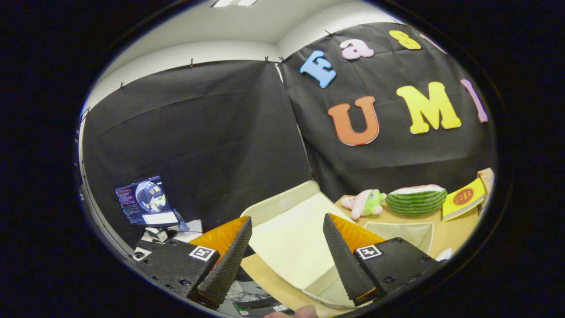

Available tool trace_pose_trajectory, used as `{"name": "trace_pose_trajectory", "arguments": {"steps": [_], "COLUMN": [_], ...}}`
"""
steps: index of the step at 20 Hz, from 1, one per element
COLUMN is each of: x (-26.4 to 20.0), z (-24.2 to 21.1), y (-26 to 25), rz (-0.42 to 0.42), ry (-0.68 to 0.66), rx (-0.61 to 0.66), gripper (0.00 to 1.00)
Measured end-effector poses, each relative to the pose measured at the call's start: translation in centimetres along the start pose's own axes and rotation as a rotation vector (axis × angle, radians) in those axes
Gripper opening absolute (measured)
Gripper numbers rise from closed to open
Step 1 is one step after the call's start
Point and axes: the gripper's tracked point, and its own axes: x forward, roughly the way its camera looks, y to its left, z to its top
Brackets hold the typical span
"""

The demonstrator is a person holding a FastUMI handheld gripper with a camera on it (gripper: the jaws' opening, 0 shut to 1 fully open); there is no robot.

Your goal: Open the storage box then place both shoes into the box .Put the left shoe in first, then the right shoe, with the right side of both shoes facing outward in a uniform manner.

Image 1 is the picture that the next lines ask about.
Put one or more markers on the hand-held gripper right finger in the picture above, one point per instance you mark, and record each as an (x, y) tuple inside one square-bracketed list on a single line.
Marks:
[(346, 269)]

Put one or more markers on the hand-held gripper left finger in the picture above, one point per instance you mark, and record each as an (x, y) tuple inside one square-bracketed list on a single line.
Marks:
[(225, 274)]

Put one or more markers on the beige fabric storage box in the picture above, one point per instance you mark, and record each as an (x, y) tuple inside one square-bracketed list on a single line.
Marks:
[(291, 238)]

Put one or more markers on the white shoe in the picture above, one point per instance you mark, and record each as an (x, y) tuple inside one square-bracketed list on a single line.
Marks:
[(445, 255)]

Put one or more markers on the pink and green plush toy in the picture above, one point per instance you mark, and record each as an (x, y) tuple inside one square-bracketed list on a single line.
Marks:
[(371, 201)]

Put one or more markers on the watermelon slice plush cushion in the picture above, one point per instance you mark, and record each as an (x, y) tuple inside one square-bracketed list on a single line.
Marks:
[(415, 203)]

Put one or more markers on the yellow book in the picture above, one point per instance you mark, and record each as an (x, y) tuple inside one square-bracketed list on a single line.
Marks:
[(463, 196)]

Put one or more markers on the tan cover book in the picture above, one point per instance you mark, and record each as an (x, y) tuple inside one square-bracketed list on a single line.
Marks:
[(487, 181)]

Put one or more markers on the long ceiling light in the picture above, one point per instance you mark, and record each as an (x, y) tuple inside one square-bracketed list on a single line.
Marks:
[(234, 2)]

